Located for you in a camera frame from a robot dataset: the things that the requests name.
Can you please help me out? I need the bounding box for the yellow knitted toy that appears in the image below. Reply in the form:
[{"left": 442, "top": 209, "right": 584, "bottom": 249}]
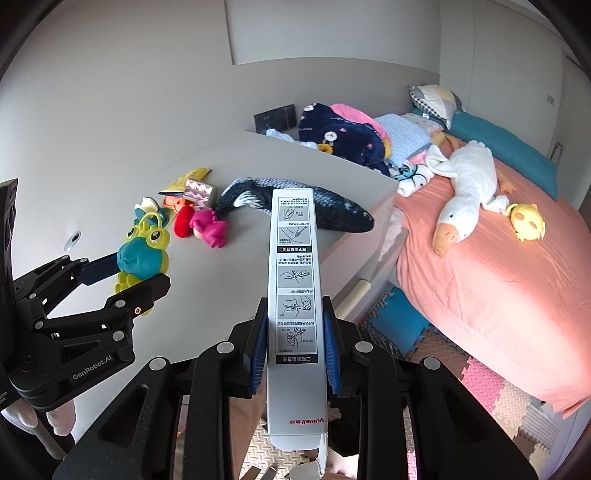
[{"left": 431, "top": 130, "right": 462, "bottom": 149}]

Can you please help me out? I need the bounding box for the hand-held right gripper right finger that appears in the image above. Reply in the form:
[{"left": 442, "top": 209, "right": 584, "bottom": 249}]
[{"left": 322, "top": 295, "right": 539, "bottom": 480}]

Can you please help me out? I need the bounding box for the pink blanket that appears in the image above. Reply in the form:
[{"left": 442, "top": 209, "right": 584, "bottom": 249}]
[{"left": 330, "top": 102, "right": 384, "bottom": 139}]

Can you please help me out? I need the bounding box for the light blue folded blanket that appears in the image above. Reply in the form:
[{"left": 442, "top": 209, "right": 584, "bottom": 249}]
[{"left": 373, "top": 113, "right": 435, "bottom": 169}]

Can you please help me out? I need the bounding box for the yellow snack packet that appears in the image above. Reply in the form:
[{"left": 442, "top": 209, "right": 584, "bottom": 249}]
[{"left": 158, "top": 167, "right": 212, "bottom": 195}]

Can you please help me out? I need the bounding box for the white door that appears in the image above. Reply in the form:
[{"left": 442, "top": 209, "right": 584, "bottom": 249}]
[{"left": 547, "top": 53, "right": 585, "bottom": 199}]

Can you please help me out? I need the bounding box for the white printed cloth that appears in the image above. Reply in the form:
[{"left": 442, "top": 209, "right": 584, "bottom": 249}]
[{"left": 390, "top": 161, "right": 437, "bottom": 198}]

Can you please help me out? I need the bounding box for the light blue cloth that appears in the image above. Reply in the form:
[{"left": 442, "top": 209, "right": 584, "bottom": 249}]
[{"left": 265, "top": 128, "right": 319, "bottom": 151}]

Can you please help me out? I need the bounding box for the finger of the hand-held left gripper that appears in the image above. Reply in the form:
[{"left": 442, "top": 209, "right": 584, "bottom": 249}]
[
  {"left": 32, "top": 272, "right": 171, "bottom": 343},
  {"left": 14, "top": 251, "right": 120, "bottom": 319}
]

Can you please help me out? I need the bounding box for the white goose plush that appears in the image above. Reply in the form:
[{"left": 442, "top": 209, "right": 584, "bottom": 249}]
[{"left": 425, "top": 141, "right": 517, "bottom": 257}]

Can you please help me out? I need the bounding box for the blue fish plush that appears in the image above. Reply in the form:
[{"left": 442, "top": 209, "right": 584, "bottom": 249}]
[{"left": 216, "top": 176, "right": 375, "bottom": 233}]

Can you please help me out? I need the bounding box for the colourful foam puzzle mat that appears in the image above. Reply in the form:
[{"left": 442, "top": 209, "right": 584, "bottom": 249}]
[{"left": 249, "top": 284, "right": 587, "bottom": 480}]

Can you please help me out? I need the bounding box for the navy printed blanket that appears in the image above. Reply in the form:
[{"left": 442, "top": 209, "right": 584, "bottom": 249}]
[{"left": 297, "top": 102, "right": 391, "bottom": 167}]

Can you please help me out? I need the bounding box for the checked patchwork pillow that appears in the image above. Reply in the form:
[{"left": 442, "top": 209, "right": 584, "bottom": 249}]
[{"left": 409, "top": 84, "right": 467, "bottom": 130}]

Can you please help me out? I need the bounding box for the grey box with heart print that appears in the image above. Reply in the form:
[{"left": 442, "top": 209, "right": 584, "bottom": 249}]
[{"left": 185, "top": 180, "right": 218, "bottom": 209}]

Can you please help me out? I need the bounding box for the long white cardboard box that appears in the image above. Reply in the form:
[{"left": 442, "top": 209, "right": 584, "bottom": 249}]
[{"left": 265, "top": 187, "right": 334, "bottom": 480}]

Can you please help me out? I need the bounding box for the cream drawer handle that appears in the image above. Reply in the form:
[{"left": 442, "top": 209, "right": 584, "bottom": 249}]
[{"left": 341, "top": 279, "right": 373, "bottom": 320}]

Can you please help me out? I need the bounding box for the magenta rubber toy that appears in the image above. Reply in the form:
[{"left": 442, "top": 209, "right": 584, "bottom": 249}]
[{"left": 190, "top": 209, "right": 229, "bottom": 249}]

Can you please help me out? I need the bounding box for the dark wall switch panel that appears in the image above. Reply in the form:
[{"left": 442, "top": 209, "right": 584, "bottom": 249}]
[{"left": 254, "top": 104, "right": 296, "bottom": 134}]

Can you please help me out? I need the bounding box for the teal and yellow frog toy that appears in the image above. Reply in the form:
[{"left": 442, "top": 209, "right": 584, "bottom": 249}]
[{"left": 114, "top": 208, "right": 172, "bottom": 317}]

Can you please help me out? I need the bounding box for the orange rubber toy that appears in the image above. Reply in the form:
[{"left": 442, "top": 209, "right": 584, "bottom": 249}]
[{"left": 161, "top": 194, "right": 195, "bottom": 216}]

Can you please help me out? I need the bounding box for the white bedside cabinet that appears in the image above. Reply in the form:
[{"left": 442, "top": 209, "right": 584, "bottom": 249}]
[{"left": 44, "top": 130, "right": 400, "bottom": 444}]

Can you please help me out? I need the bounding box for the red rubber toy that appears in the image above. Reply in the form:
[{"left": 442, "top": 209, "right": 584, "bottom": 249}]
[{"left": 174, "top": 205, "right": 197, "bottom": 239}]

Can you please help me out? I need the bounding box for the bed with pink sheet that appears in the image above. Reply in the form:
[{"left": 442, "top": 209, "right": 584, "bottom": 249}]
[{"left": 388, "top": 138, "right": 591, "bottom": 418}]

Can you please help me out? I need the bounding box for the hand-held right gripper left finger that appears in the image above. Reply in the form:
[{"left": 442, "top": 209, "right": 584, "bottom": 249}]
[{"left": 52, "top": 298, "right": 269, "bottom": 480}]

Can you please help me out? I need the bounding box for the white hanging cloth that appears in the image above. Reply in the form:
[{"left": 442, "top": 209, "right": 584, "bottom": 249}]
[{"left": 381, "top": 205, "right": 408, "bottom": 278}]

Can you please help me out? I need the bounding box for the person's beige trouser leg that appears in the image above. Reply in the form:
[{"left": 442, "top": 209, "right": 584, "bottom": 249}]
[{"left": 228, "top": 394, "right": 269, "bottom": 480}]

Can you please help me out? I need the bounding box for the yellow chick plush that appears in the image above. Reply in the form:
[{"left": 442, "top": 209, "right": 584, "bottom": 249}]
[{"left": 505, "top": 202, "right": 547, "bottom": 242}]

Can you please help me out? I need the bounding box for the teal pillow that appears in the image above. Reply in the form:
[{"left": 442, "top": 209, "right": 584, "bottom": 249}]
[{"left": 411, "top": 107, "right": 559, "bottom": 199}]

